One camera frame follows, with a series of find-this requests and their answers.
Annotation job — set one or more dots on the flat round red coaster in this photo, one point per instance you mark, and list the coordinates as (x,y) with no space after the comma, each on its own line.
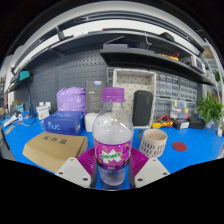
(179,146)

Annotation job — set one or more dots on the yellow and red tool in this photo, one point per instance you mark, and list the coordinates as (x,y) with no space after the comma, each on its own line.
(161,124)

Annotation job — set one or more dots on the small white box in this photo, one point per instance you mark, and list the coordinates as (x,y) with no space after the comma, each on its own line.
(90,122)

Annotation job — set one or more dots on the blue cardboard box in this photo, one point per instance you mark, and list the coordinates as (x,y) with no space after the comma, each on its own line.
(63,123)

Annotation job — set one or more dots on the purple plastic bag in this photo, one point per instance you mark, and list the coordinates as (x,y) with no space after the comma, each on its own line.
(70,100)

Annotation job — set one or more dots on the clear organizer with coloured parts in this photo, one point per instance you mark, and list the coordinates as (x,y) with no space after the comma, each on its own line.
(179,108)

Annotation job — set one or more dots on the beige cup with oval pattern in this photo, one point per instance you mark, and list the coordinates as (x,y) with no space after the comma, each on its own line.
(153,143)

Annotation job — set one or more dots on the black wall shelf unit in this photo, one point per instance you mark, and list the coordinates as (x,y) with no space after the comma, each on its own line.
(133,56)

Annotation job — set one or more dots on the flat black case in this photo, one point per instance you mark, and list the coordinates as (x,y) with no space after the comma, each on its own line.
(196,123)

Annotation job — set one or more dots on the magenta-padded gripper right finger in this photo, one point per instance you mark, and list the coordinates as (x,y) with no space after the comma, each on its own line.
(151,171)

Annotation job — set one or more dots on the clear bottle with purple cap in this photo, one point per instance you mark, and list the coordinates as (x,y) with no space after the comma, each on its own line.
(112,140)

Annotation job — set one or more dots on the beige perforated tray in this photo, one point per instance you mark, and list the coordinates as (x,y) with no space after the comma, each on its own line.
(128,83)

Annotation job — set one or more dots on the black box with white label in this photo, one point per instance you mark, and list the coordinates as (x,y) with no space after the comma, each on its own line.
(181,124)

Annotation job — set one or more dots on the green potted plant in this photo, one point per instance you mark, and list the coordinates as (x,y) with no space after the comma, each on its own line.
(210,108)

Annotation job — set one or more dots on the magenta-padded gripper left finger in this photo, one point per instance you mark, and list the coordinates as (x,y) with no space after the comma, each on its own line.
(75,171)

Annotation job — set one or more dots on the grey small-parts drawer cabinet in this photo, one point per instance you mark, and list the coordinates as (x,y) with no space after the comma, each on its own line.
(173,86)

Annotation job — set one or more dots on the brown cardboard box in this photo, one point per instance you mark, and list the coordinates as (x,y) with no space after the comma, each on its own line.
(53,150)

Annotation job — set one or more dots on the white power adapter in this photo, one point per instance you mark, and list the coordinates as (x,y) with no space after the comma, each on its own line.
(42,111)

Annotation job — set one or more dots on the black rounded case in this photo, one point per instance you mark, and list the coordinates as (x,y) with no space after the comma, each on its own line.
(142,108)

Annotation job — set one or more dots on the dark grey upright box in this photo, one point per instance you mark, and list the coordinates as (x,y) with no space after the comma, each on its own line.
(94,98)

